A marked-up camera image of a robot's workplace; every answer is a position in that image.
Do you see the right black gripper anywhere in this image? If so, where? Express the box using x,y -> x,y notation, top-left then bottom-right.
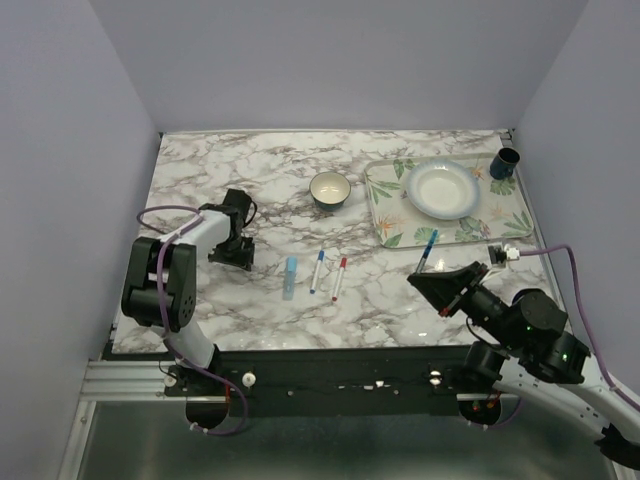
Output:
408,259 -> 521,349

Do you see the thin teal blue pen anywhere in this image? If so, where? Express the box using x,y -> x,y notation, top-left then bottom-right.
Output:
416,229 -> 439,274

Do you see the white pen blue tip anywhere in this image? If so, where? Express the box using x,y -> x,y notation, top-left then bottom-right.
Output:
310,250 -> 325,295

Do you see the white pen red tip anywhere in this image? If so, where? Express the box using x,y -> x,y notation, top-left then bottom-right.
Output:
331,265 -> 346,302

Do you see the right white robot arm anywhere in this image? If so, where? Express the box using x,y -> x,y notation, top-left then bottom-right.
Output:
407,262 -> 639,469

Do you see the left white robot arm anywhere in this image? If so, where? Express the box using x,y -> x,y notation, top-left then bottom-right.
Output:
121,189 -> 257,395

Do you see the white plate blue rim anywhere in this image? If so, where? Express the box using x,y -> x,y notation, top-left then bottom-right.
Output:
405,160 -> 480,220

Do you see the floral leaf serving tray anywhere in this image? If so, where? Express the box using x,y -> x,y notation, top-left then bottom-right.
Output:
365,153 -> 534,249

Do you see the teal bowl cream inside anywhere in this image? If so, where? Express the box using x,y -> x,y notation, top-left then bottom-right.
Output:
309,172 -> 351,212

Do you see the dark blue cup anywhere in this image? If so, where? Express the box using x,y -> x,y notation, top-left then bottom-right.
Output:
489,147 -> 521,180

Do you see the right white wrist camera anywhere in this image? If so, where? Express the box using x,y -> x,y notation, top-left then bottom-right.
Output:
484,243 -> 521,281

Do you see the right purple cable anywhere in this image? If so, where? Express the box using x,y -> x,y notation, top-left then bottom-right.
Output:
519,243 -> 640,431

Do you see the purple cable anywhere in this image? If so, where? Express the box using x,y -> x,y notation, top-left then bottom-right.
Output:
136,205 -> 251,436
519,243 -> 640,431

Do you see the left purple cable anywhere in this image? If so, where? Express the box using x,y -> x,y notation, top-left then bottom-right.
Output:
136,205 -> 251,436

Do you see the aluminium rail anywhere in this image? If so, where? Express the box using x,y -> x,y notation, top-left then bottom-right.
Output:
80,361 -> 173,402

